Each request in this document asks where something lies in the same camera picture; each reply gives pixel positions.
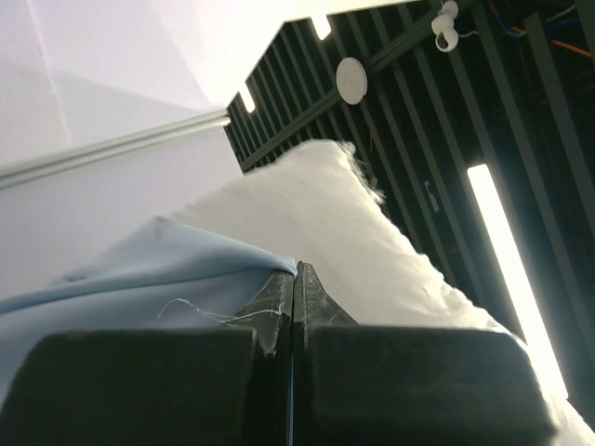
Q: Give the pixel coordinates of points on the white pillow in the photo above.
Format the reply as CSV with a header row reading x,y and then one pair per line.
x,y
314,205

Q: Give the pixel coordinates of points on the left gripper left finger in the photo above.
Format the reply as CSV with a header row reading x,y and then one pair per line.
x,y
263,325

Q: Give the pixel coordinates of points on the ceiling strip light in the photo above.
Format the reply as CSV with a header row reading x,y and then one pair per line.
x,y
321,25
520,291
247,99

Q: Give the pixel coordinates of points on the white ceiling security camera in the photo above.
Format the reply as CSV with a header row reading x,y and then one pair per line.
x,y
443,27

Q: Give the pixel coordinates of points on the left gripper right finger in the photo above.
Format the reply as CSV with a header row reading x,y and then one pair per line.
x,y
312,305

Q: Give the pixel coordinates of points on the left aluminium frame post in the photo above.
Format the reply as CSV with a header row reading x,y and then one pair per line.
x,y
50,165

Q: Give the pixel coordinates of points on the light blue pillowcase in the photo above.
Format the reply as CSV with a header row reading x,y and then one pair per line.
x,y
166,275

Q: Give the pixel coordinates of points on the round white ceiling sensor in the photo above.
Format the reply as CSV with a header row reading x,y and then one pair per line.
x,y
351,81

